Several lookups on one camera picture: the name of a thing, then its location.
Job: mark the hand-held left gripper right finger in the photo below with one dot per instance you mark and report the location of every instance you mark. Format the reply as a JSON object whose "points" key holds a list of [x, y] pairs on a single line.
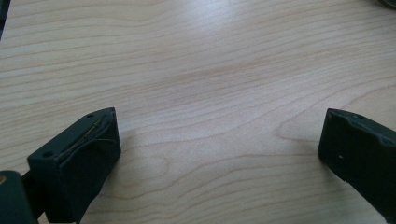
{"points": [[364, 155]]}

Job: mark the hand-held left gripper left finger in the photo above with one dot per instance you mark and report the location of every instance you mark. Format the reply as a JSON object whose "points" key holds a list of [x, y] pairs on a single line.
{"points": [[74, 165]]}

